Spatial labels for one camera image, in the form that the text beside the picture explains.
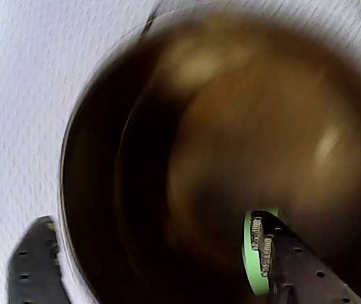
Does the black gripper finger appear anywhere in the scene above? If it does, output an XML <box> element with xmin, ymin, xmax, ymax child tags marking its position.
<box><xmin>7</xmin><ymin>215</ymin><xmax>71</xmax><ymax>304</ymax></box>
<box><xmin>251</xmin><ymin>210</ymin><xmax>361</xmax><ymax>304</ymax></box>

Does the green object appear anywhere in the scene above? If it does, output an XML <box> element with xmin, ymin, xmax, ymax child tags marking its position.
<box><xmin>242</xmin><ymin>207</ymin><xmax>280</xmax><ymax>295</ymax></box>

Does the black round recipient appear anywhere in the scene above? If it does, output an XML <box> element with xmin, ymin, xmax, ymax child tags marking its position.
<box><xmin>59</xmin><ymin>8</ymin><xmax>361</xmax><ymax>304</ymax></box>

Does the blue woven cloth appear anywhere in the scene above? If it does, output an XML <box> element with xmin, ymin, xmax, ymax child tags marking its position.
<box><xmin>0</xmin><ymin>0</ymin><xmax>361</xmax><ymax>304</ymax></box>

